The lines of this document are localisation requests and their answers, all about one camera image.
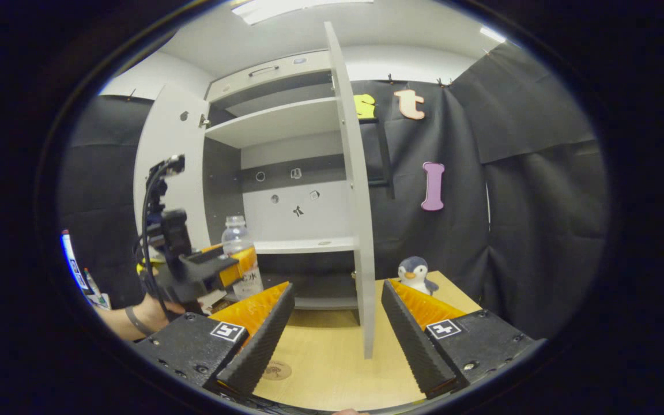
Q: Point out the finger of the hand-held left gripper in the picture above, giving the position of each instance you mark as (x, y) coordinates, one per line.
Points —
(240, 265)

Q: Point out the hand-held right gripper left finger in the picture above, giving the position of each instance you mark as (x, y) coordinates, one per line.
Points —
(263, 346)

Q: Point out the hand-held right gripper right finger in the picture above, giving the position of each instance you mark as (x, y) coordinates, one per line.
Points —
(410, 346)

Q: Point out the round brown coaster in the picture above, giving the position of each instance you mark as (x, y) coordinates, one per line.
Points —
(277, 370)

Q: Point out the clear bottle with red label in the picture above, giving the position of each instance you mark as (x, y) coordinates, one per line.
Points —
(234, 236)

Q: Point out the white cabinet door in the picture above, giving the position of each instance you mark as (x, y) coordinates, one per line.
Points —
(361, 230)
(170, 132)

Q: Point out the small green capped bottle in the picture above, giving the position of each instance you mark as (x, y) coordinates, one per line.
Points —
(91, 282)

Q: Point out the white and grey cabinet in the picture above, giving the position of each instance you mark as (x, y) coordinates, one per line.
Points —
(286, 121)

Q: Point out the penguin plush toy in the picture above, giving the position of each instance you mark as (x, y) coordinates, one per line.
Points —
(417, 275)

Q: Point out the dark wristband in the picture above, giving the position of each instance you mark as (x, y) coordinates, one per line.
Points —
(138, 320)

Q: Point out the black backdrop cloth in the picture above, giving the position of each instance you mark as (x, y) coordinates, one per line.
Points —
(101, 173)
(539, 202)

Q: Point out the bright screen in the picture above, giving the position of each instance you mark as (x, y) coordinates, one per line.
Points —
(74, 262)

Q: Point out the ceiling light panel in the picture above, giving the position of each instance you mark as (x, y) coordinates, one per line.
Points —
(492, 34)
(297, 8)

